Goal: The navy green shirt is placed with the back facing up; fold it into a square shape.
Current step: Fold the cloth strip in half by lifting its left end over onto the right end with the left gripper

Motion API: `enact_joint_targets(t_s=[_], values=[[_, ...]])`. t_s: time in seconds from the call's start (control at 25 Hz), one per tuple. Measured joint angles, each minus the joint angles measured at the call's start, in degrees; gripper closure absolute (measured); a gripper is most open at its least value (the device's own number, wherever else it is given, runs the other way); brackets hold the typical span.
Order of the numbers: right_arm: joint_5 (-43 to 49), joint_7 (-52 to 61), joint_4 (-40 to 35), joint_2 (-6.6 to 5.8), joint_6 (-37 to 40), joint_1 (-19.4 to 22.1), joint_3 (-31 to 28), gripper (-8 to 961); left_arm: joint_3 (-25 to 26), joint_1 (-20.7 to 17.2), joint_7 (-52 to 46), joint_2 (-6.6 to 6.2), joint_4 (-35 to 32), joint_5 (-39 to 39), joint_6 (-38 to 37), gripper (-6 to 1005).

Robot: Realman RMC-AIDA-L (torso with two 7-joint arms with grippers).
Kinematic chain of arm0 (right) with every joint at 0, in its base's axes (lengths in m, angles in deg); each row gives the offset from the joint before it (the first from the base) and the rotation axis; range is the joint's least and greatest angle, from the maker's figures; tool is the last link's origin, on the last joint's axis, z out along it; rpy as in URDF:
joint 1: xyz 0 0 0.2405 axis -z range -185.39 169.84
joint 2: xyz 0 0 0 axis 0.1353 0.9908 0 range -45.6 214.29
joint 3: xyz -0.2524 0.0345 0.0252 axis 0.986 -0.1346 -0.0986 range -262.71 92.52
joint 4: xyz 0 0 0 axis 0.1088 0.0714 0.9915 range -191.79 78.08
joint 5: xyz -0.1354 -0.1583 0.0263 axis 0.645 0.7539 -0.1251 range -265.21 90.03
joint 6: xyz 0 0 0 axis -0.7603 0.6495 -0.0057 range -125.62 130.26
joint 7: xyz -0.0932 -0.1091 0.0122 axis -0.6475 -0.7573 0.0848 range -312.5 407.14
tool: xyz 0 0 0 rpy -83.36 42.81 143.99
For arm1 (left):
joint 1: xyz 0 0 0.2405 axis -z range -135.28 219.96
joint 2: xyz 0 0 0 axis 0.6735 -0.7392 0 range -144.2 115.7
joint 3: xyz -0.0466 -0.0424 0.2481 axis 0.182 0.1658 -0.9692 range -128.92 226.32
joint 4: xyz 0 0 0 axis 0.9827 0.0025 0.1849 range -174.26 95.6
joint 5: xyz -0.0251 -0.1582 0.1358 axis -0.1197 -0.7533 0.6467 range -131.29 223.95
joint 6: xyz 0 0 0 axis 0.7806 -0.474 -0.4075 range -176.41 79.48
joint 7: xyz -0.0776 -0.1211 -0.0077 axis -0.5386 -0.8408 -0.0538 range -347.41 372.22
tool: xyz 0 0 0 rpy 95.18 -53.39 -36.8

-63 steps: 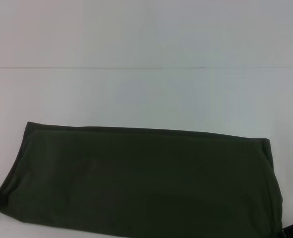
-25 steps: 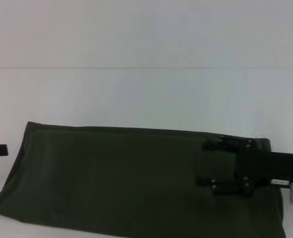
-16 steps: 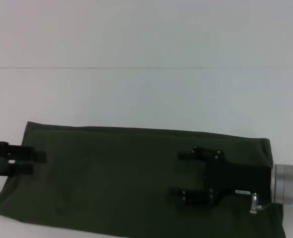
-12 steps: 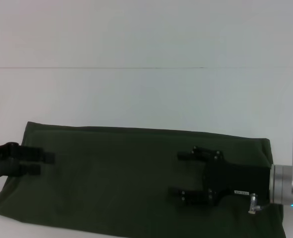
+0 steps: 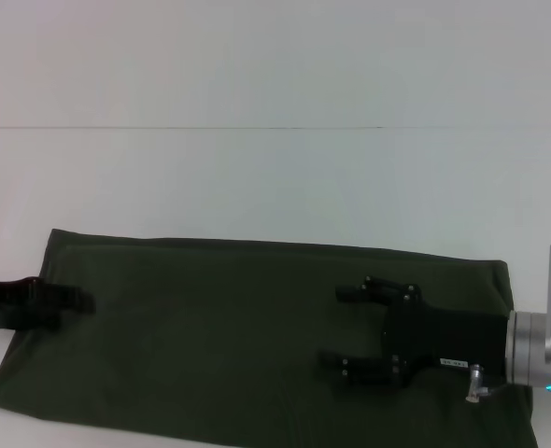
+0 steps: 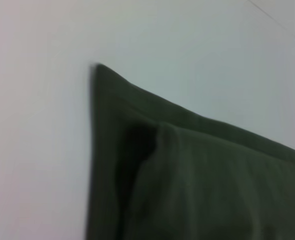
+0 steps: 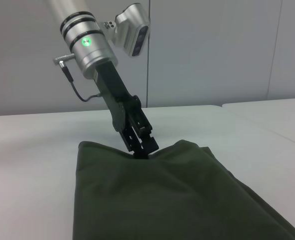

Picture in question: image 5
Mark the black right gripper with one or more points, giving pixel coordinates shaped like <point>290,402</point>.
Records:
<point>443,338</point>

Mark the dark green t-shirt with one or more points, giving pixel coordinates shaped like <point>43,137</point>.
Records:
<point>210,336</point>

